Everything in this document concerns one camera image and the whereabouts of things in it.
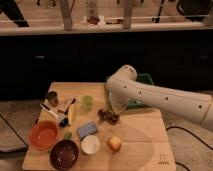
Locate silver metal fork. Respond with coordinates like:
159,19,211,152
99,114,107,125

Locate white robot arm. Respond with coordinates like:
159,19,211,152
106,65,213,132

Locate green plastic cup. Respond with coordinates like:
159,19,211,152
81,96,93,111

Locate brown grape bunch toy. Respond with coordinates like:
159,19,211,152
98,109,120,125

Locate blue sponge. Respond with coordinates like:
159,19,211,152
77,122,98,139

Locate orange cube toy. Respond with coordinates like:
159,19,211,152
108,136,122,151

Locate green plastic tray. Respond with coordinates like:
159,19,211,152
105,73,155,111

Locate yellow banana toy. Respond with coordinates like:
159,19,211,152
67,104,75,126

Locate brown black rectangular block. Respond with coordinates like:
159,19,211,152
58,97,75,113

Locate small green toy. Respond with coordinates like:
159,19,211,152
64,131,72,140

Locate silver metal can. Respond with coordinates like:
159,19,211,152
46,91,59,107

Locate dark purple bowl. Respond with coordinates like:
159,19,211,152
50,140,79,171

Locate orange bowl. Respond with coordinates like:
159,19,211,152
28,120,59,150

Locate person legs background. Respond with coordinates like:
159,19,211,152
0,0,29,27

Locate black cable right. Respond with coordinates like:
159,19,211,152
165,125,213,151

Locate black cable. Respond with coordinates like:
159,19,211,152
0,113,30,154
165,125,213,151

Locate wooden post right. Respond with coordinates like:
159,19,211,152
123,0,133,29

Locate wooden post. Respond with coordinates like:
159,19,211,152
59,0,72,31
123,0,133,29

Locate black cable left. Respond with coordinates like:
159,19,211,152
0,113,30,154

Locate wooden post left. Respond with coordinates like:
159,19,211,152
59,0,72,31

